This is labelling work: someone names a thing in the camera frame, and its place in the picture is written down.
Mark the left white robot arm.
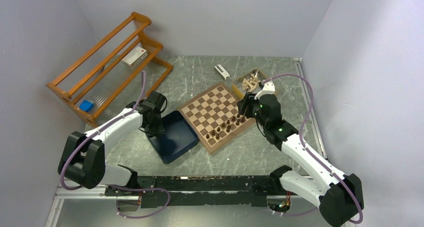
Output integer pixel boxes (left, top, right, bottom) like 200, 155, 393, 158
58, 91, 168, 195

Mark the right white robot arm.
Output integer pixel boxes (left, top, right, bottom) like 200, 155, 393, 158
237, 92, 364, 227

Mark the light chess pieces pile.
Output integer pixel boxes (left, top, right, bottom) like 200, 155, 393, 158
241, 72, 261, 92

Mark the wooden chess board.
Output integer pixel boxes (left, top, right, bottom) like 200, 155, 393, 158
176, 82, 255, 153

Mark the gold metal tin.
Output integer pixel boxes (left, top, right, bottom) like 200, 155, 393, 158
231, 68, 268, 100

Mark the blue metal tin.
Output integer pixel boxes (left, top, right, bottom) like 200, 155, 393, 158
147, 110, 199, 165

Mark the white power bank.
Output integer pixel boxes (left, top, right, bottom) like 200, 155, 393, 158
214, 64, 230, 81

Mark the orange wooden rack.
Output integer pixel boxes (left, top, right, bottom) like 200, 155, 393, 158
46, 12, 173, 127

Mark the blue plastic case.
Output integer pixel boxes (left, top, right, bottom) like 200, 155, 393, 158
79, 100, 95, 113

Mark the white cardboard box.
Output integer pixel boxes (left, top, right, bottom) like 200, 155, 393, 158
121, 46, 148, 68

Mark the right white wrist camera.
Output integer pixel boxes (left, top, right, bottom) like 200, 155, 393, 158
254, 80, 276, 100

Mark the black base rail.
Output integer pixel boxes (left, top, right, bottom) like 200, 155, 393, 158
104, 175, 288, 209

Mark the aluminium frame rail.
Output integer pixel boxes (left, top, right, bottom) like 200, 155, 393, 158
44, 57, 349, 227

